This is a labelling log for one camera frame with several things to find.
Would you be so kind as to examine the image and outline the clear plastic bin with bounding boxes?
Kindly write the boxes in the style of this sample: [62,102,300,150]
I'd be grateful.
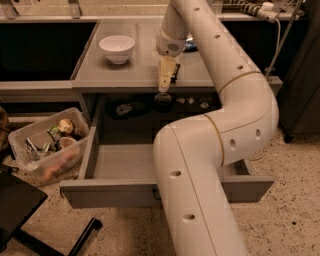
[9,107,89,180]

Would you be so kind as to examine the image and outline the white power strip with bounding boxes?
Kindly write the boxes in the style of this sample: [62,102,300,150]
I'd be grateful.
[226,0,279,24]

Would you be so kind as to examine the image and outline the black drawer handle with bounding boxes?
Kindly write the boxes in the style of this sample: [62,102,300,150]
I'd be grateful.
[152,189,161,200]

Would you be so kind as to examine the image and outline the grey metal cabinet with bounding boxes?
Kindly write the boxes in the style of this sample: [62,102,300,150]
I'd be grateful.
[74,18,279,130]

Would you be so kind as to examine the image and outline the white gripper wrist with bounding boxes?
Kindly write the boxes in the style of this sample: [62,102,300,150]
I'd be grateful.
[156,28,188,93]

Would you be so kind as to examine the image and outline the dark object under cabinet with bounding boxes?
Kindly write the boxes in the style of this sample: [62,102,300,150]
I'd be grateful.
[108,97,150,120]

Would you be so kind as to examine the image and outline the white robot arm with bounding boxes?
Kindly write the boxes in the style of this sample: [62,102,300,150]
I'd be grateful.
[153,0,279,256]

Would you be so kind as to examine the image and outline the white cable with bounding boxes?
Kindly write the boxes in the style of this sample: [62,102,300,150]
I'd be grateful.
[261,18,283,79]

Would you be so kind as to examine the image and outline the black chair base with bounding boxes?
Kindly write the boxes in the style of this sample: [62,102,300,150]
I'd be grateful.
[0,171,102,256]

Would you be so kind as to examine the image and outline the blue crushed soda can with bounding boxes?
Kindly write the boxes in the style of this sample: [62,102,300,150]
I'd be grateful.
[183,36,198,52]

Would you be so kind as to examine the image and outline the black round object under cabinet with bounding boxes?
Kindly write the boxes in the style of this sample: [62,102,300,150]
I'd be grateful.
[154,93,172,113]

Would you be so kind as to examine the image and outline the white ceramic bowl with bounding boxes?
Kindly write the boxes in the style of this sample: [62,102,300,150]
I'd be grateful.
[99,35,135,64]

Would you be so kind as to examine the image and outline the grey open top drawer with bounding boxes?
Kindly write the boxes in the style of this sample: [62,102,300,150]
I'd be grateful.
[60,95,274,209]

